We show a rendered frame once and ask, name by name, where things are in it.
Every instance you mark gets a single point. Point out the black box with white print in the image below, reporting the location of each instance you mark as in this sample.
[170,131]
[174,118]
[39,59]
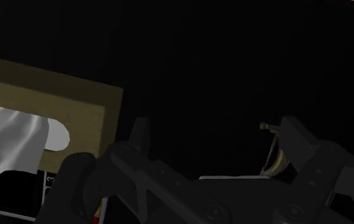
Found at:
[12,192]

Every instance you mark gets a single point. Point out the red yellow white small object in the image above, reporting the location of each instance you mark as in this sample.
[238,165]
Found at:
[102,211]

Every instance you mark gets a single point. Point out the white tissue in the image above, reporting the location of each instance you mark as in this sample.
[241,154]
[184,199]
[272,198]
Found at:
[9,139]

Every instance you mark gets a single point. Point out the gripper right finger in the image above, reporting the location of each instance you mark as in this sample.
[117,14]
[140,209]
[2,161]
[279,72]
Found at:
[316,164]

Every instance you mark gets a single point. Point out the tan tissue box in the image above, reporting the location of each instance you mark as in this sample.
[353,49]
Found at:
[80,105]

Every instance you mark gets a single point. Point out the brass curved metal object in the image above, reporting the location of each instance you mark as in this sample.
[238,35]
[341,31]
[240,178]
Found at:
[281,163]

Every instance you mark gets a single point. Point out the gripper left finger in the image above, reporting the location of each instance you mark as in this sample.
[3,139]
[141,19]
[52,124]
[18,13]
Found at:
[152,173]

